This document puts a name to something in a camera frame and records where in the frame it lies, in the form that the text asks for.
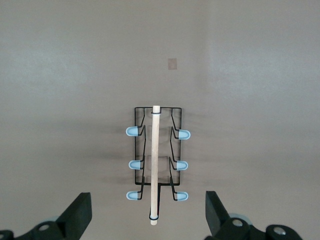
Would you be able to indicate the small brown tape patch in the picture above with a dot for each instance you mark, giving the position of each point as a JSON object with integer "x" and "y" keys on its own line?
{"x": 172, "y": 63}

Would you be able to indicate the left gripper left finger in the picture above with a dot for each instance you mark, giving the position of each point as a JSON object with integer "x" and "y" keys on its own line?
{"x": 72, "y": 220}

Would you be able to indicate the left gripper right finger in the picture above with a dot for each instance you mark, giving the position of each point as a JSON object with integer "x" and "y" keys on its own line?
{"x": 217, "y": 217}

